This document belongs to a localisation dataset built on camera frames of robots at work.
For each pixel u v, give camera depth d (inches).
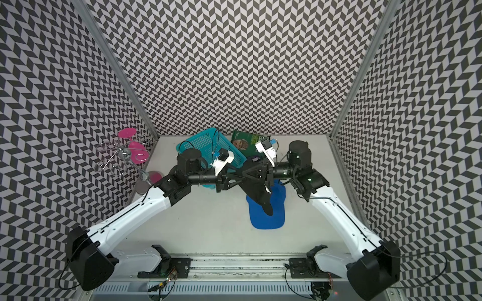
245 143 44.0
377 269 14.7
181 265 28.7
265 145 22.4
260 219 33.8
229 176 23.7
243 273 28.4
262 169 22.8
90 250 15.0
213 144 45.5
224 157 22.5
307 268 26.4
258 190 24.2
